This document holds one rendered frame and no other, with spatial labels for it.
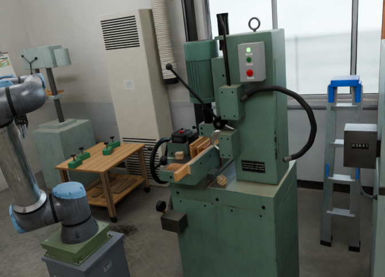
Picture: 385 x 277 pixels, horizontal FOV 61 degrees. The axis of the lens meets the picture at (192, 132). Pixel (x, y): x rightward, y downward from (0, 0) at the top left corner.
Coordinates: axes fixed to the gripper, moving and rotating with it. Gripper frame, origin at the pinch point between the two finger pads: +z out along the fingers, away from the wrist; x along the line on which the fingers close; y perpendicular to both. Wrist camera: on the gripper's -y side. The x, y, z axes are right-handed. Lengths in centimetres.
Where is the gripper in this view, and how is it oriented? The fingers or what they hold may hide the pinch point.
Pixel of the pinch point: (23, 136)
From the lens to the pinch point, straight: 220.7
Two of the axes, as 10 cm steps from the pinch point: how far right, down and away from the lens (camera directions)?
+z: 1.3, 9.4, 3.1
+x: 7.6, -3.0, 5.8
